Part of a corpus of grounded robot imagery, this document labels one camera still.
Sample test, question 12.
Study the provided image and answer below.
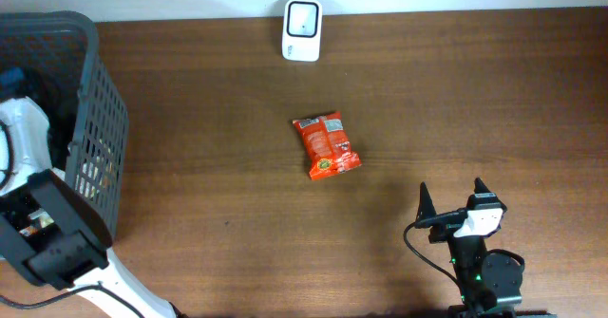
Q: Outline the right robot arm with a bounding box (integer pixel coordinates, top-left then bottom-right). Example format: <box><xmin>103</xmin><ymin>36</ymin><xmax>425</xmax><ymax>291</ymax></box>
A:
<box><xmin>413</xmin><ymin>178</ymin><xmax>525</xmax><ymax>317</ymax></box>

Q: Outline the grey plastic mesh basket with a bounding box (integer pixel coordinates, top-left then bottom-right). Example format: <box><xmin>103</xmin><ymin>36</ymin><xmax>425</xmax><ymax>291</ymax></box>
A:
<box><xmin>1</xmin><ymin>11</ymin><xmax>129</xmax><ymax>235</ymax></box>

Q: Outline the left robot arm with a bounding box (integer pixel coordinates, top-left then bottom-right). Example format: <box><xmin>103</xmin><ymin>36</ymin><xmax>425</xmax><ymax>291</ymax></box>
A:
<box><xmin>1</xmin><ymin>66</ymin><xmax>181</xmax><ymax>317</ymax></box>

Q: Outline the white barcode scanner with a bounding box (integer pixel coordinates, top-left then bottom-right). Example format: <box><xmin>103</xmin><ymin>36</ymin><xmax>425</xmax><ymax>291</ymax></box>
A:
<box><xmin>281</xmin><ymin>0</ymin><xmax>323</xmax><ymax>62</ymax></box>

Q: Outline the red snack bag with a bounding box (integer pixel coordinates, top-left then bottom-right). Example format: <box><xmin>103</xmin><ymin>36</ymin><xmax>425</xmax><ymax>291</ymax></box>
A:
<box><xmin>292</xmin><ymin>112</ymin><xmax>362</xmax><ymax>180</ymax></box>

